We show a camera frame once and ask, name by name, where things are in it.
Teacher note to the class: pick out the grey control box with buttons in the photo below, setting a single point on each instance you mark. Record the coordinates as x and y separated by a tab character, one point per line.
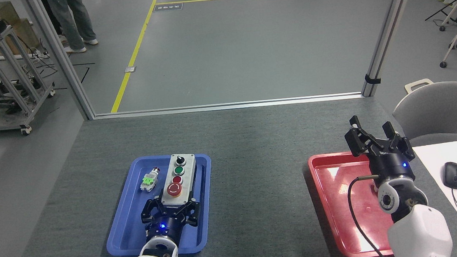
178	178

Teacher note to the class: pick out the dark floor sign plate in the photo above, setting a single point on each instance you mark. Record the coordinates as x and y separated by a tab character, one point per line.
168	7

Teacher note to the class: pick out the silver floor outlet cover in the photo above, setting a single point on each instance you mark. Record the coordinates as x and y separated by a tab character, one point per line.
130	69

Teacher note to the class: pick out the aluminium frame cart on wheels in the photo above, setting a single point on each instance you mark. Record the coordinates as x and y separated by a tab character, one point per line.
18	85

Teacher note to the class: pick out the blue plastic tray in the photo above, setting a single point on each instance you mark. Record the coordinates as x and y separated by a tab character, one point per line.
130	232

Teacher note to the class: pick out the silver table edge rail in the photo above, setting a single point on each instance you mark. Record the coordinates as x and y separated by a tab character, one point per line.
230	106

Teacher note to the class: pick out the red plastic tray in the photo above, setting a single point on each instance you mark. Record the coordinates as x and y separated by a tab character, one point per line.
334	206

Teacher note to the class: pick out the silver frame post with clip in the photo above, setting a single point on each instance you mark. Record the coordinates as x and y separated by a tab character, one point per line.
389	27

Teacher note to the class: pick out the brown cardboard box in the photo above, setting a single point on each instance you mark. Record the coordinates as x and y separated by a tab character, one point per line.
17	27

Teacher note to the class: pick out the grey shell chair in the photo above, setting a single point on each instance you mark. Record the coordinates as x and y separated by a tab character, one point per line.
433	110

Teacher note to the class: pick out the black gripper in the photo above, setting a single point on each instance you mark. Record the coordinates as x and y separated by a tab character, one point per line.
393	168
167	229

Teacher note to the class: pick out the small white green push switch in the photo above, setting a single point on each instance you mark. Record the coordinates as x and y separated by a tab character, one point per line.
149	180

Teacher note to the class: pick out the black computer mouse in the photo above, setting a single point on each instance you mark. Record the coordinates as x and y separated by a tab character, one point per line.
453	175

